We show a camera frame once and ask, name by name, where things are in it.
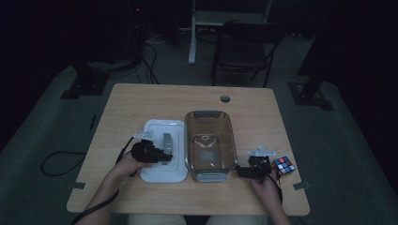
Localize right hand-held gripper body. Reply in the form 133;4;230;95
247;146;277;184

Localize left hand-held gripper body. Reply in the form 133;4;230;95
130;130;164;164

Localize white storage box lid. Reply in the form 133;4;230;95
139;118;189;184

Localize multicoloured puzzle cube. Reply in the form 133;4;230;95
270;155;297;180

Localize transparent grey storage box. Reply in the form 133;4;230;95
184;110;238;183

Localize person's left hand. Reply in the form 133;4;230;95
108;154;155;186

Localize person's right hand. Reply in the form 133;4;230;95
250;175;283;209

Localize grey tape strip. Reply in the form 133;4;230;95
293;180;312;191
64;182;86;191

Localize black stand with square base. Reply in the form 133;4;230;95
287;0;335;112
59;61;111;100

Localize grey round stand base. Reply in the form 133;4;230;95
86;59;139;72

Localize black folding chair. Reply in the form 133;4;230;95
210;20;287;88

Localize dark equipment tower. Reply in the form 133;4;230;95
125;0;148;64

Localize right hand-held gripper cable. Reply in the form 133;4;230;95
266;172;284;204

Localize hand-held gripper cable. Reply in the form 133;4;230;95
70;136;136;225
266;172;284;204

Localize left hand-held gripper cable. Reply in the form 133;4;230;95
70;136;136;225

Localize black floor cables bundle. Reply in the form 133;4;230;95
134;40;161;85

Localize black looped floor cable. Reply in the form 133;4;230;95
40;151;87;177

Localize white metal desk frame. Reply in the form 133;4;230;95
187;0;274;66

